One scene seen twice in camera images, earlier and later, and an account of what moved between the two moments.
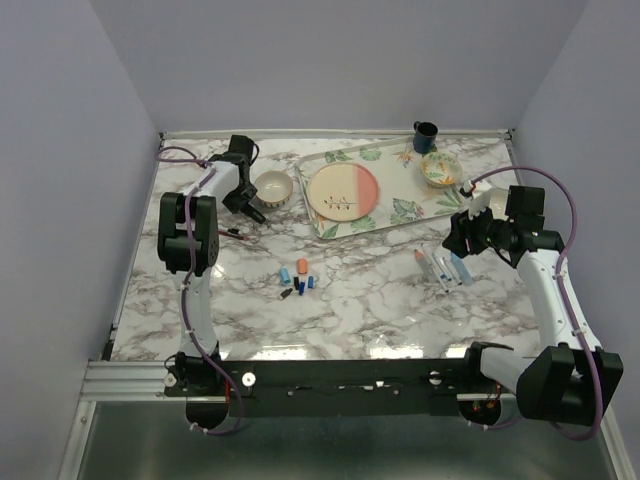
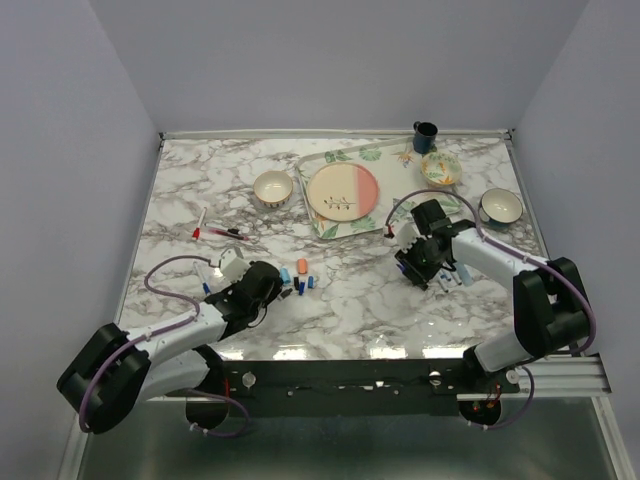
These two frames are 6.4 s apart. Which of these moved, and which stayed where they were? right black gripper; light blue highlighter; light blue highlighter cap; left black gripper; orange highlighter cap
Moved: left black gripper; right black gripper
Stayed: light blue highlighter; orange highlighter cap; light blue highlighter cap
